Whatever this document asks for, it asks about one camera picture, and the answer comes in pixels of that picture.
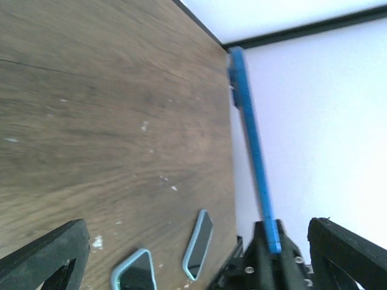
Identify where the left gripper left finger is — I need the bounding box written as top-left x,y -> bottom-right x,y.
1,219 -> 90,289

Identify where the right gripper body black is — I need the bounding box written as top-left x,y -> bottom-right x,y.
208,220 -> 314,289

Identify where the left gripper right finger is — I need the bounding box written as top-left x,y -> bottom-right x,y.
307,217 -> 386,289

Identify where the blue phone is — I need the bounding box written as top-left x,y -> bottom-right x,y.
228,47 -> 282,254

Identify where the black enclosure frame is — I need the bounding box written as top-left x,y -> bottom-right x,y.
174,1 -> 386,51

